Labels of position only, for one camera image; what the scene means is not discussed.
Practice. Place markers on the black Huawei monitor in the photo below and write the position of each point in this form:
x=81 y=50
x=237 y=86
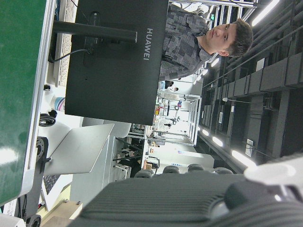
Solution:
x=113 y=82

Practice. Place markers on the ceiling strip light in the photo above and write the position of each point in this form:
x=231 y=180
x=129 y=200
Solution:
x=217 y=141
x=243 y=159
x=265 y=13
x=206 y=133

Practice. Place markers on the man in grey patterned shirt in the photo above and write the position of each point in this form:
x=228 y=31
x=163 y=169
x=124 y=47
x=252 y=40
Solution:
x=182 y=47

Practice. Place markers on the silver laptop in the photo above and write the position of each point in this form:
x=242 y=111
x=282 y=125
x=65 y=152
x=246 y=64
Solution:
x=82 y=146

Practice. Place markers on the white cabinet panel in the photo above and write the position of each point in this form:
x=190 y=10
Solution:
x=94 y=186

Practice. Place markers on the paper cup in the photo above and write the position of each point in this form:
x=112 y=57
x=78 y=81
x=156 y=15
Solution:
x=59 y=103

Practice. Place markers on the white keyboard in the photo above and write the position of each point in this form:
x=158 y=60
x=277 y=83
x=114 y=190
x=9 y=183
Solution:
x=62 y=71

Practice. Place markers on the black monitor stand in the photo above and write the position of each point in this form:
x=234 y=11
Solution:
x=94 y=30

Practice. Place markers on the black metal flange disc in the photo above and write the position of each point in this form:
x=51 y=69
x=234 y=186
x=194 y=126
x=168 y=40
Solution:
x=43 y=146

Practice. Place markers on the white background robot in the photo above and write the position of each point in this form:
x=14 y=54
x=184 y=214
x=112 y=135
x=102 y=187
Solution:
x=204 y=9

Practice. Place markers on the green conveyor belt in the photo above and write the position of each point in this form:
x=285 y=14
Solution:
x=16 y=71

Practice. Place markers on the white paper label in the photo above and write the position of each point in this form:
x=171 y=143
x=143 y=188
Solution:
x=10 y=208

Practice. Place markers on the white rounded housing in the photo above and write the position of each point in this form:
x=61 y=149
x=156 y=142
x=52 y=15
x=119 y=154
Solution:
x=9 y=221

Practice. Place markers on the black ceiling duct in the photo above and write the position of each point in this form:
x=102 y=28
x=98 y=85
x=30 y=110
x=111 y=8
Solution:
x=272 y=78

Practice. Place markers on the aluminium frame cell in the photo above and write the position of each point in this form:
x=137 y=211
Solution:
x=236 y=5

